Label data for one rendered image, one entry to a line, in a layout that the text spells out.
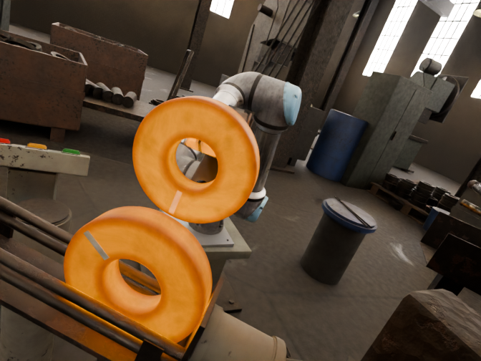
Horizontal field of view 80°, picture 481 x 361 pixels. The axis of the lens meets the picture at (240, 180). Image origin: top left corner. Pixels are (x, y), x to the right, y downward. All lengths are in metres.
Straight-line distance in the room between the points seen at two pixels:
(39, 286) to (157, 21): 11.88
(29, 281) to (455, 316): 0.42
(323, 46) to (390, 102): 1.16
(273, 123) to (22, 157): 0.65
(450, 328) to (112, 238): 0.32
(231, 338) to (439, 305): 0.20
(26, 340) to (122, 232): 0.70
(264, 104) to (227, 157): 0.57
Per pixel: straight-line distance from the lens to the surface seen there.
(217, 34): 12.65
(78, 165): 0.83
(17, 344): 0.98
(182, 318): 0.33
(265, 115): 0.89
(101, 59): 4.03
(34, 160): 0.84
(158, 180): 0.37
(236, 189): 0.34
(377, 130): 4.11
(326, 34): 3.52
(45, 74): 2.50
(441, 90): 8.57
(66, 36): 4.02
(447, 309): 0.36
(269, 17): 6.18
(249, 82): 0.90
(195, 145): 0.35
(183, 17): 12.30
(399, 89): 4.14
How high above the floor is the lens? 0.94
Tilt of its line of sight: 20 degrees down
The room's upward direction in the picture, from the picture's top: 20 degrees clockwise
